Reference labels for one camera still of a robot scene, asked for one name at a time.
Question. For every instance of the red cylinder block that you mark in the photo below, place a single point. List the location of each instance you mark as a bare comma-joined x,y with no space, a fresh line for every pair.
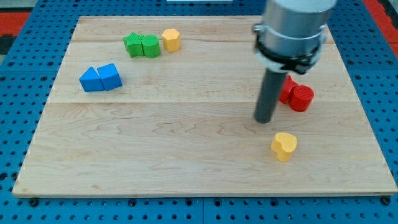
301,98

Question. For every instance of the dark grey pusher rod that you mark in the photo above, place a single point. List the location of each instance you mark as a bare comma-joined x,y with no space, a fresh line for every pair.
269,94

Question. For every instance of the green star block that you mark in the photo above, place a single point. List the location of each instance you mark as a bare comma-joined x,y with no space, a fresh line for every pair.
133,44

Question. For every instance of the blue cube block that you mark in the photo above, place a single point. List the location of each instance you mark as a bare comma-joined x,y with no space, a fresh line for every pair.
109,76

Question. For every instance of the green cylinder block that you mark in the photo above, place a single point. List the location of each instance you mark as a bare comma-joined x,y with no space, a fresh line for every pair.
150,46

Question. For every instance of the yellow heart block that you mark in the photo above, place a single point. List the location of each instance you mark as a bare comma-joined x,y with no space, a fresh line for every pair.
284,145

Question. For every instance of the red star block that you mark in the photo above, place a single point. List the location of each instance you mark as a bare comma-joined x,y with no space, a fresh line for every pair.
287,89

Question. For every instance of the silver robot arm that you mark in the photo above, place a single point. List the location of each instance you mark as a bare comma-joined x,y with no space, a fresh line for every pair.
290,36

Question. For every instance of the blue triangle block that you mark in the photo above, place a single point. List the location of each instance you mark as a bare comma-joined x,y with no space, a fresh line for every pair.
90,81

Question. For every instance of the wooden board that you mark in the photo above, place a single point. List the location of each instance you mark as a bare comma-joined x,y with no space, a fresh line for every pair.
182,125

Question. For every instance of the yellow hexagon block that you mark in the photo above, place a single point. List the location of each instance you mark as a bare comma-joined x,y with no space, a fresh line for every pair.
171,40

